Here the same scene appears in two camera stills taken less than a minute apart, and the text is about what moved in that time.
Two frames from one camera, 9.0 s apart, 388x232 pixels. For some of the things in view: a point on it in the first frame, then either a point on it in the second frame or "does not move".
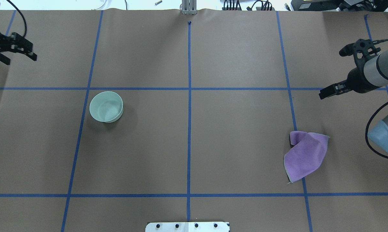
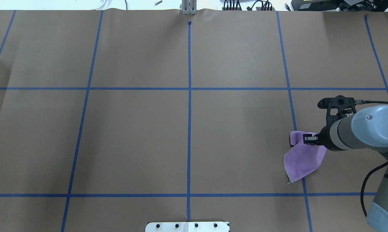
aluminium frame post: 188,7 does not move
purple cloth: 307,155 does not move
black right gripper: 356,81 → 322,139
